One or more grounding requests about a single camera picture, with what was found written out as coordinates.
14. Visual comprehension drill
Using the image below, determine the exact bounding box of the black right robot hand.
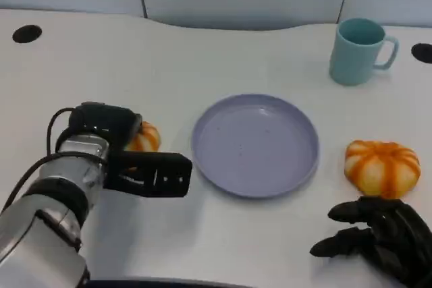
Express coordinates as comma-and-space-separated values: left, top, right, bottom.
309, 196, 432, 288

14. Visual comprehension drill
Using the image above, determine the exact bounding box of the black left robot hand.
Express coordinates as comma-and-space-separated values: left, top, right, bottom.
69, 101, 142, 152

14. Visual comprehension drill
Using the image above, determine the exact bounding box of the orange and white bread roll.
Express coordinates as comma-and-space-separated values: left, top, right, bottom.
344, 139, 422, 200
125, 121, 161, 152

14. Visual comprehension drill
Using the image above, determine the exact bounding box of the lilac plate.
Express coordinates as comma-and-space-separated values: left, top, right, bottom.
191, 94, 320, 200

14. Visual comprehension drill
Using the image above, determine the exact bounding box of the pale green mug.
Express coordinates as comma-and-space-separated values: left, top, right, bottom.
329, 18, 400, 86

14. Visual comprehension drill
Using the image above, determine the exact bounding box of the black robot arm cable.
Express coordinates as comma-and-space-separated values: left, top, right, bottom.
0, 107, 77, 214

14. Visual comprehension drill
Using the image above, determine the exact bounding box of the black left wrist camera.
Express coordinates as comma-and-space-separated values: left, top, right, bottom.
104, 151, 193, 198

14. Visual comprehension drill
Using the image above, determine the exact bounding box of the black table cable grommet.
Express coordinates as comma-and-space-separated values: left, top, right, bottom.
410, 43, 432, 63
12, 24, 43, 45

